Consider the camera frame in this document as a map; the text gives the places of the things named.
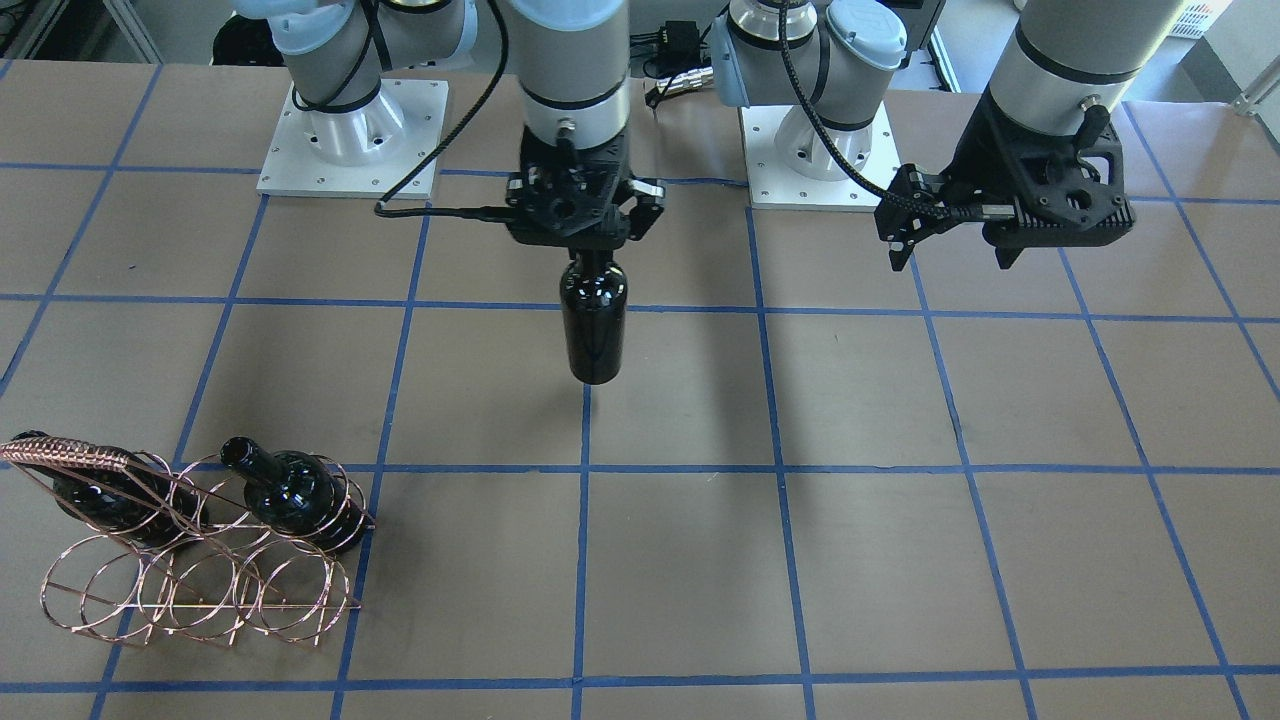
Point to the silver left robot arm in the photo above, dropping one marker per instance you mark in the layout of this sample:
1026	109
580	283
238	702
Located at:
834	60

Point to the copper wire wine basket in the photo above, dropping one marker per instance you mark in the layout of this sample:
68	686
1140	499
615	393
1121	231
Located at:
234	577

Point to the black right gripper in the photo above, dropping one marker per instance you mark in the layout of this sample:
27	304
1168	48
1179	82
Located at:
648	197

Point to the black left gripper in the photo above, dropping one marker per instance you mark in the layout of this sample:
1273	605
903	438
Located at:
972	160

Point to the dark bottle in basket front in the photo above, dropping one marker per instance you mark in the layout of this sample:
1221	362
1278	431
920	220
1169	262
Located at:
295	495

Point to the dark bottle in basket rear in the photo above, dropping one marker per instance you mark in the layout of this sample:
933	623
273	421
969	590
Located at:
135	497

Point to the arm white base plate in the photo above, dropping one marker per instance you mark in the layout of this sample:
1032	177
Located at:
789	168
359	154

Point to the dark glass wine bottle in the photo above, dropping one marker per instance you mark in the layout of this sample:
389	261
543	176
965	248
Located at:
593	295

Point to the dark bottle in basket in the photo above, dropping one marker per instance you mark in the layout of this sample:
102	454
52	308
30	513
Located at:
295	495
135	497

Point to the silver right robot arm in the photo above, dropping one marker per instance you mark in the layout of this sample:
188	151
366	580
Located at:
571	60

